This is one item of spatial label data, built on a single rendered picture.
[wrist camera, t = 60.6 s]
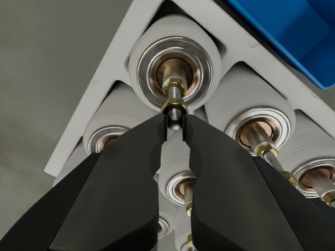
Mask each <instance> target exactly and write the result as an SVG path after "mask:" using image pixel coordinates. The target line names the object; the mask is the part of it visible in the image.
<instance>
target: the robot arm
mask: <svg viewBox="0 0 335 251"><path fill-rule="evenodd" d="M167 132H168V116H166V115H164V114H157V115H155V116H153V117H152V118H150V119H148V120H146V121H144V122H143V123H141V124H139V125H137V126H135V127H134V128H132V129H130V130H128V131H127V132H125V133H123V134H122V135H120V136H119V137H118V138H116V139H115V140H114V141H112V142H111V143H110V144H109V145H107V146H106V147H105V148H104V149H103V150H102V151H101V152H100V153H97V152H93V153H91V154H90V155H89V156H88V157H87V158H86V159H84V160H83V161H82V162H81V163H80V164H79V165H78V166H76V167H75V168H74V169H73V170H72V171H71V172H70V173H69V174H67V175H66V176H65V177H64V178H63V179H62V180H61V181H60V182H58V183H57V184H56V185H55V186H54V187H53V188H52V189H50V190H49V191H48V192H47V193H46V194H45V195H44V196H43V197H41V198H40V199H39V200H38V201H37V202H36V203H35V204H34V205H33V206H32V207H31V208H29V209H28V210H27V211H26V212H25V213H24V214H23V215H22V216H21V218H20V219H19V220H18V221H17V222H16V223H15V224H14V225H13V226H12V227H11V228H10V230H9V231H8V232H7V233H6V234H5V235H4V237H3V238H2V239H1V240H0V251H150V250H151V249H153V248H154V246H155V245H156V243H157V240H158V227H159V188H158V184H157V182H156V181H155V180H154V178H153V177H154V175H155V173H156V172H157V171H158V170H159V169H160V167H161V145H162V144H163V143H164V141H167ZM182 140H183V141H185V142H186V144H187V145H188V146H189V148H190V156H189V168H190V170H191V171H192V172H193V173H194V175H195V176H196V178H197V182H196V183H195V185H194V188H193V197H192V207H191V216H190V218H191V232H192V242H193V245H194V246H195V248H196V249H197V250H198V251H335V224H334V223H333V222H332V221H331V220H330V219H329V218H328V217H327V216H326V215H325V214H324V213H323V212H322V211H321V210H320V209H319V208H317V207H316V206H315V205H314V204H313V203H312V202H311V201H310V200H309V199H308V198H306V197H305V196H304V195H303V194H302V193H301V192H300V191H299V190H298V189H296V188H295V187H294V186H293V185H292V184H291V183H290V182H289V181H288V180H287V179H285V178H284V177H283V176H282V175H281V174H280V173H279V172H278V171H277V170H275V169H274V168H273V167H272V166H271V165H270V164H269V163H268V162H267V161H265V160H264V159H263V158H262V157H261V156H252V155H251V154H250V153H249V152H248V151H247V150H246V149H245V148H244V147H243V146H241V145H240V144H239V143H238V142H237V141H235V140H234V139H233V138H231V137H230V136H228V135H227V134H225V133H224V132H222V131H220V130H219V129H217V128H215V127H214V126H212V125H210V124H208V123H207V122H205V121H203V120H202V119H200V118H198V117H196V116H195V115H185V116H182Z"/></svg>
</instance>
